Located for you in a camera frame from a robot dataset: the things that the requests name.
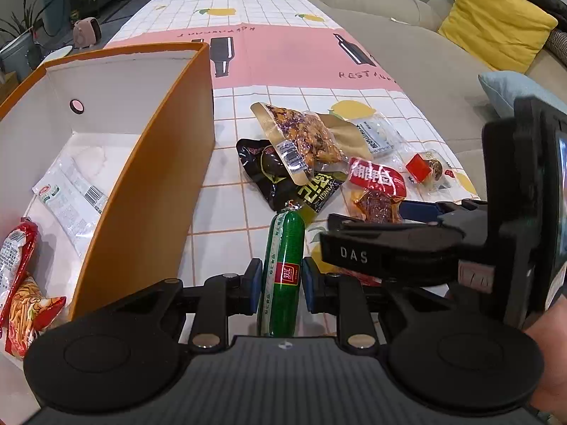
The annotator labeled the pink heater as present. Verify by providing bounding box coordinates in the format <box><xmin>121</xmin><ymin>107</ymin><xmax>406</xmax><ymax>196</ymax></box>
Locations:
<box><xmin>72</xmin><ymin>17</ymin><xmax>102</xmax><ymax>49</ymax></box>

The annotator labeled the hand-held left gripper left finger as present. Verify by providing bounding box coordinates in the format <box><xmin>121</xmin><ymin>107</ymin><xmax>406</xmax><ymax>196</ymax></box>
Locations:
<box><xmin>95</xmin><ymin>259</ymin><xmax>263</xmax><ymax>348</ymax></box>

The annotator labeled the small red clear packet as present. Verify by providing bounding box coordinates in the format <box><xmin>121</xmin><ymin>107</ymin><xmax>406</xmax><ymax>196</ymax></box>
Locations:
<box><xmin>405</xmin><ymin>151</ymin><xmax>457</xmax><ymax>191</ymax></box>

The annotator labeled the red label dried meat packet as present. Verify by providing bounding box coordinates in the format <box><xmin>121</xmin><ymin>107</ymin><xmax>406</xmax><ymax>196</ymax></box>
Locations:
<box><xmin>348</xmin><ymin>157</ymin><xmax>408</xmax><ymax>222</ymax></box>

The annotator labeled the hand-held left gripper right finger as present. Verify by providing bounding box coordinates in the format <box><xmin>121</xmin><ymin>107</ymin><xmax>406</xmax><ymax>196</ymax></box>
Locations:
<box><xmin>302</xmin><ymin>257</ymin><xmax>461</xmax><ymax>348</ymax></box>

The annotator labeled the black snack packet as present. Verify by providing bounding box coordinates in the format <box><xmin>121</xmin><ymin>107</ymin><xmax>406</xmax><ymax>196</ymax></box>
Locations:
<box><xmin>236</xmin><ymin>138</ymin><xmax>348</xmax><ymax>224</ymax></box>

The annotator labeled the light blue cushion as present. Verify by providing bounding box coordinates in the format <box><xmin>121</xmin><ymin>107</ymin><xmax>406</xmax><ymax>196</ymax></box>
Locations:
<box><xmin>477</xmin><ymin>71</ymin><xmax>567</xmax><ymax>118</ymax></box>

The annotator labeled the white snack packet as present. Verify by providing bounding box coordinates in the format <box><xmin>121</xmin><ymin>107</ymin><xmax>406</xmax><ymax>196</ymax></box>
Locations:
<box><xmin>33</xmin><ymin>155</ymin><xmax>109</xmax><ymax>255</ymax></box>

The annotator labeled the clear white-ball snack packet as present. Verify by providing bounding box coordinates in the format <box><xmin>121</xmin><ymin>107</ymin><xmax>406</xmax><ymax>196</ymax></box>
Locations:
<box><xmin>354</xmin><ymin>113</ymin><xmax>397</xmax><ymax>158</ymax></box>

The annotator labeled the beige sofa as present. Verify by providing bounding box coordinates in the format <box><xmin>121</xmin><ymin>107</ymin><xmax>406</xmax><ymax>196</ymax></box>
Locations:
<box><xmin>308</xmin><ymin>0</ymin><xmax>567</xmax><ymax>196</ymax></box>

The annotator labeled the yellow cushion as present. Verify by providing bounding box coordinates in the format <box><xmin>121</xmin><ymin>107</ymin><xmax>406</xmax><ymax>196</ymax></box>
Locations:
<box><xmin>438</xmin><ymin>0</ymin><xmax>559</xmax><ymax>74</ymax></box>

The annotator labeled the person's right hand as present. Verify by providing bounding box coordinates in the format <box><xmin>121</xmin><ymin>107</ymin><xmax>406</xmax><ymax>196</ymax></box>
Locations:
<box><xmin>525</xmin><ymin>285</ymin><xmax>567</xmax><ymax>413</ymax></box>

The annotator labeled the brown cardboard box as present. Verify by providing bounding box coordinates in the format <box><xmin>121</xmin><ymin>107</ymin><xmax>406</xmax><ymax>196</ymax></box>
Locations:
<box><xmin>0</xmin><ymin>71</ymin><xmax>21</xmax><ymax>102</ymax></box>

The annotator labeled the red noodle-stick snack packet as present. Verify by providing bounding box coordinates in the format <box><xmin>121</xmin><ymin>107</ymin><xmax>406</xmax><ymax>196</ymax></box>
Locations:
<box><xmin>0</xmin><ymin>274</ymin><xmax>67</xmax><ymax>359</ymax></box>

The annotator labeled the pink checked printed tablecloth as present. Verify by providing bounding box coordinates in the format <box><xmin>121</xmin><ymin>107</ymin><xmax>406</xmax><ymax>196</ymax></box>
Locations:
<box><xmin>102</xmin><ymin>0</ymin><xmax>481</xmax><ymax>337</ymax></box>

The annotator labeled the green sausage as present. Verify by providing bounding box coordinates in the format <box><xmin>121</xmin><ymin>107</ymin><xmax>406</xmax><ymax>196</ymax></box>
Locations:
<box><xmin>258</xmin><ymin>199</ymin><xmax>306</xmax><ymax>339</ymax></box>

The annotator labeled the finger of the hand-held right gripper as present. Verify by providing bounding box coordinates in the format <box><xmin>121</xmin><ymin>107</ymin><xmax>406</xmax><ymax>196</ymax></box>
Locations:
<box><xmin>327</xmin><ymin>213</ymin><xmax>467</xmax><ymax>234</ymax></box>
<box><xmin>399</xmin><ymin>199</ymin><xmax>489</xmax><ymax>224</ymax></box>

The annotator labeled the clear mixed nut packet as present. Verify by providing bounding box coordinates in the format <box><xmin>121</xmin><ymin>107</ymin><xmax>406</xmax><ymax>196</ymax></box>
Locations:
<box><xmin>250</xmin><ymin>102</ymin><xmax>368</xmax><ymax>184</ymax></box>

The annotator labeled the long-leaf potted plant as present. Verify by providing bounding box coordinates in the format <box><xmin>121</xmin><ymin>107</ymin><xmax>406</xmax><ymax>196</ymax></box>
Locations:
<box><xmin>0</xmin><ymin>0</ymin><xmax>49</xmax><ymax>49</ymax></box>

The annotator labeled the red silver-topped snack packet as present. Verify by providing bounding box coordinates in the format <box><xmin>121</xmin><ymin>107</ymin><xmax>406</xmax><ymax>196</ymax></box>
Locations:
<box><xmin>0</xmin><ymin>218</ymin><xmax>40</xmax><ymax>333</ymax></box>

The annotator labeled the grey trash bin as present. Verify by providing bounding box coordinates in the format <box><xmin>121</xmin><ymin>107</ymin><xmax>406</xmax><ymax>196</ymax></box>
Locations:
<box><xmin>0</xmin><ymin>31</ymin><xmax>36</xmax><ymax>80</ymax></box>

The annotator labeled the orange cardboard storage box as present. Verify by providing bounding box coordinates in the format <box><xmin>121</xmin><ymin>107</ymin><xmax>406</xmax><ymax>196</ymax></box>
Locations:
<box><xmin>0</xmin><ymin>42</ymin><xmax>216</xmax><ymax>373</ymax></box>

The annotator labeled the grey patterned cushion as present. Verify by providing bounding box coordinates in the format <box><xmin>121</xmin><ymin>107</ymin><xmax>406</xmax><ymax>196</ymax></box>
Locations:
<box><xmin>544</xmin><ymin>31</ymin><xmax>567</xmax><ymax>68</ymax></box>

